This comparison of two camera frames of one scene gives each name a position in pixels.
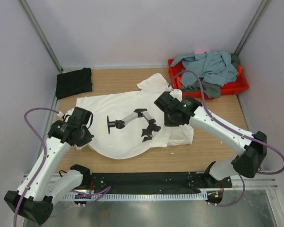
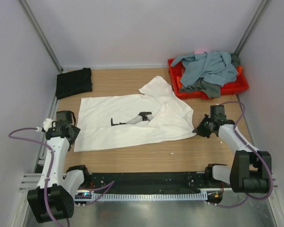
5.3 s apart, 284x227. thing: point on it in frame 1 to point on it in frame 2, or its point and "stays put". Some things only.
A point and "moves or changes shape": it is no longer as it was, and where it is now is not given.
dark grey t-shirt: [212, 91] stays put
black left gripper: [87, 139] to [76, 131]
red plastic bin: [176, 72] stays put
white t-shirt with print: [127, 143] moves or changes shape
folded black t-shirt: [73, 82] stays put
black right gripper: [168, 123] to [199, 130]
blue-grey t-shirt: [215, 67] stays put
